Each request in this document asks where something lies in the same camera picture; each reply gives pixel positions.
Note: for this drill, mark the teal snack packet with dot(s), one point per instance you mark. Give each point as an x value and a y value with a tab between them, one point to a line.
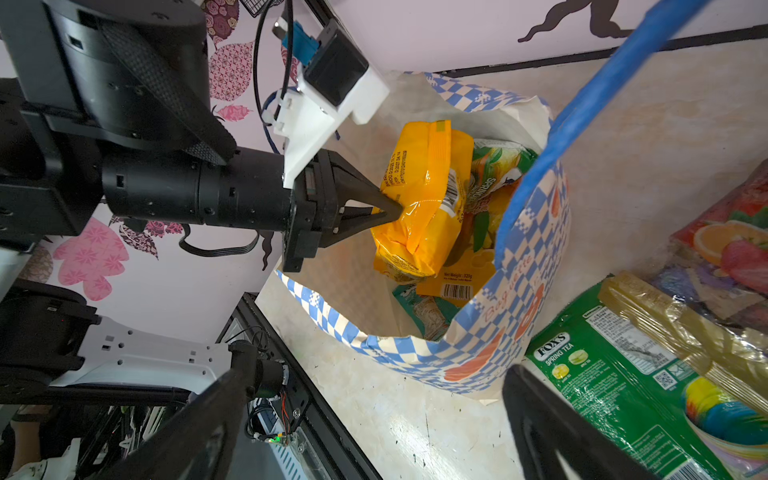
432	316

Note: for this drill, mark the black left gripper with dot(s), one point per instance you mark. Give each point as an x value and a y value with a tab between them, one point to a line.
328	183

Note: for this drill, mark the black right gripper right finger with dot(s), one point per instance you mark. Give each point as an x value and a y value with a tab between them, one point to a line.
548	434

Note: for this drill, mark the yellow snack bag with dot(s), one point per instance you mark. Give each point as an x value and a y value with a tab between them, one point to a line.
428	175

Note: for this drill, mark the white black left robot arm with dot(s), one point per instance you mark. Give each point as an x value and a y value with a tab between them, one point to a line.
109	104

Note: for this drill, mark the red gold fruit candy bag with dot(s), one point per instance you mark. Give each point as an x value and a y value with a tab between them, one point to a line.
717	264

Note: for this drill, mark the black wire basket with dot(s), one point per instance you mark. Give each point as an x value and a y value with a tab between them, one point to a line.
255	8

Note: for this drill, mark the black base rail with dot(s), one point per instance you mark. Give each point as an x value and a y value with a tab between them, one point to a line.
295	434

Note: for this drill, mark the colourful spring tea candy bag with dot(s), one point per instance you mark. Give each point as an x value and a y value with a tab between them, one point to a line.
496	170

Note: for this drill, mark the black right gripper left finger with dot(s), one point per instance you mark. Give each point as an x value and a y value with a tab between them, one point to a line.
198	442

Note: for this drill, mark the green Fox's candy bag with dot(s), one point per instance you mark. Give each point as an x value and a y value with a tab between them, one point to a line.
652	405

